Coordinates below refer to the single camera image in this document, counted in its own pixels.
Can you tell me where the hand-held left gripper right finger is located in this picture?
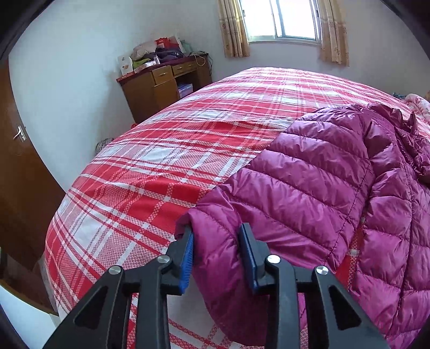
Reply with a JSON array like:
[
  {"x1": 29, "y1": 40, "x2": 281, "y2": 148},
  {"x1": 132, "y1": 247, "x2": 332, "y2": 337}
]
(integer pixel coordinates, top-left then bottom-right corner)
[{"x1": 238, "y1": 222, "x2": 392, "y2": 349}]

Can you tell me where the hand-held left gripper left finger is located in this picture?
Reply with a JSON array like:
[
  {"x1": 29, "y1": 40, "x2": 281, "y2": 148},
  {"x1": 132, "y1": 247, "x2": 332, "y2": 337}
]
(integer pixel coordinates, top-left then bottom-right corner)
[{"x1": 42, "y1": 224, "x2": 195, "y2": 349}]

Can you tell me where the magenta down jacket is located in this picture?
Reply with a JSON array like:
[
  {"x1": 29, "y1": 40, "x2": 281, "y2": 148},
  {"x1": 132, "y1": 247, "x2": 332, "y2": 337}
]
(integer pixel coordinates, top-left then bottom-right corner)
[{"x1": 175, "y1": 102, "x2": 430, "y2": 349}]

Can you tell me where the bed with red plaid sheet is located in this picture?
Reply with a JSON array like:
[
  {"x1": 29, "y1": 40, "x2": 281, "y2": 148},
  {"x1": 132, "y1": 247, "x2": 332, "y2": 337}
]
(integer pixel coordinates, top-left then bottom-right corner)
[{"x1": 44, "y1": 66, "x2": 430, "y2": 349}]

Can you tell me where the floral fabric bundle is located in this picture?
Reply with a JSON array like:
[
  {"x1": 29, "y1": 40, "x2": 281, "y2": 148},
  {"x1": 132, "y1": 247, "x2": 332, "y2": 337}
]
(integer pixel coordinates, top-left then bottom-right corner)
[{"x1": 96, "y1": 137, "x2": 117, "y2": 155}]

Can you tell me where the wooden desk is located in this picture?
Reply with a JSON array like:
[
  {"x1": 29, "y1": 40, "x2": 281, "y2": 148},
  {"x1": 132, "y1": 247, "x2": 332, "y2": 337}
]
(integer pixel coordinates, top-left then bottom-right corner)
[{"x1": 116, "y1": 54, "x2": 213, "y2": 125}]

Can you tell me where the brown wooden door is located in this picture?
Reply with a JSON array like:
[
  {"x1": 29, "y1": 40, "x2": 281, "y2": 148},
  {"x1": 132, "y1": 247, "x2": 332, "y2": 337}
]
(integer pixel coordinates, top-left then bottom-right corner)
[{"x1": 0, "y1": 59, "x2": 68, "y2": 316}]

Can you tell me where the white carton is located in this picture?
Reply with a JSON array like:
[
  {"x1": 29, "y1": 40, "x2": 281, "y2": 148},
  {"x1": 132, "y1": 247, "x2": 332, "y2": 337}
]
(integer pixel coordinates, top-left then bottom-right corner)
[{"x1": 117, "y1": 54, "x2": 135, "y2": 75}]

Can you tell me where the purple crumpled cloth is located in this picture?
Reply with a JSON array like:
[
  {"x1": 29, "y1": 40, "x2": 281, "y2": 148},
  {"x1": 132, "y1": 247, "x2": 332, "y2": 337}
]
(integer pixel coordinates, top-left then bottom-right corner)
[{"x1": 155, "y1": 47, "x2": 185, "y2": 63}]

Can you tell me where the beige crumpled cloth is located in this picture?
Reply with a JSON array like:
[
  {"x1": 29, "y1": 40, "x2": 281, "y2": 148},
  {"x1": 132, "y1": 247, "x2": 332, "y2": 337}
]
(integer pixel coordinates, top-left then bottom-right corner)
[{"x1": 132, "y1": 42, "x2": 157, "y2": 60}]

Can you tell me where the red gift bag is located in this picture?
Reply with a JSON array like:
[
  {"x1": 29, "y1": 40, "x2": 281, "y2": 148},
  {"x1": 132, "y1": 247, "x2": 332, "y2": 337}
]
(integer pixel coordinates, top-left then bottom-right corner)
[{"x1": 154, "y1": 36, "x2": 180, "y2": 51}]

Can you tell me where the pink floral blanket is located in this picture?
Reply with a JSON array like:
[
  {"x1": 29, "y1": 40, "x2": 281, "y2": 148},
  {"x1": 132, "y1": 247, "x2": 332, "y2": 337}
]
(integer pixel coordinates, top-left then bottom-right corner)
[{"x1": 405, "y1": 90, "x2": 430, "y2": 120}]

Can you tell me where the beige floral curtain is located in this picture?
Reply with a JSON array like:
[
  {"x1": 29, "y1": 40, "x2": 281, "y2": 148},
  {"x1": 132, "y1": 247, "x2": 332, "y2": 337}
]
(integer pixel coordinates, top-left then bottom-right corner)
[
  {"x1": 317, "y1": 0, "x2": 350, "y2": 67},
  {"x1": 218, "y1": 0, "x2": 251, "y2": 58}
]

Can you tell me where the sliding glass window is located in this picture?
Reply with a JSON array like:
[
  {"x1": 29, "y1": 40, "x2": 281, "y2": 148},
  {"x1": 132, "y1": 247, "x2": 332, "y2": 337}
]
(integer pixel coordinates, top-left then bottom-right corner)
[{"x1": 240, "y1": 0, "x2": 323, "y2": 42}]

